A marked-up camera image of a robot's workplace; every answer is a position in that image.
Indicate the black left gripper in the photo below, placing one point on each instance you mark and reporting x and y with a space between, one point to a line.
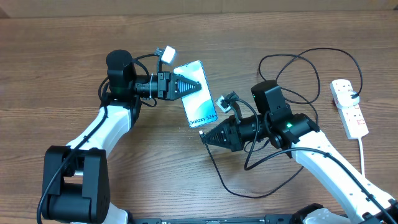
168 87

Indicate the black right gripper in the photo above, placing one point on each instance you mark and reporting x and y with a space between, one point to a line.
233 137

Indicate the Galaxy smartphone with blue screen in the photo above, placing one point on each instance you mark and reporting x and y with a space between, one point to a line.
198 106

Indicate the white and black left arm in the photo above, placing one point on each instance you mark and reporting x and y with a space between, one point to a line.
75 187

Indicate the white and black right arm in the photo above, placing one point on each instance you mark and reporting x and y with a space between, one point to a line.
297 136

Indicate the white charger adapter plug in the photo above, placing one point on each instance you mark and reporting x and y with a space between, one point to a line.
345 99

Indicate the white power strip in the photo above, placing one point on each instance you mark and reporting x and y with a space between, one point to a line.
352 118

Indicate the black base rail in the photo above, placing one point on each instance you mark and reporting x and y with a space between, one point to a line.
267 219

